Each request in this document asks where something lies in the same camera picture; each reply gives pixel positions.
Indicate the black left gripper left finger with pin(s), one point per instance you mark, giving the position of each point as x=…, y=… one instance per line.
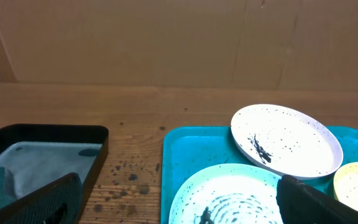
x=56, y=202

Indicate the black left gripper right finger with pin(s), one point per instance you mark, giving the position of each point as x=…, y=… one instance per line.
x=300, y=203

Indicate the light blue speckled plate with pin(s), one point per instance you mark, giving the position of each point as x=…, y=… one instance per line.
x=227, y=194

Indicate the teal serving tray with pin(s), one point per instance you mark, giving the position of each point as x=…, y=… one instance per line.
x=189, y=149

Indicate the black water tray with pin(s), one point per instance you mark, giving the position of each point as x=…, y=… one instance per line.
x=38, y=154

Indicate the white speckled plate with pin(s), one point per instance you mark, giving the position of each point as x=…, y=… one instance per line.
x=286, y=141

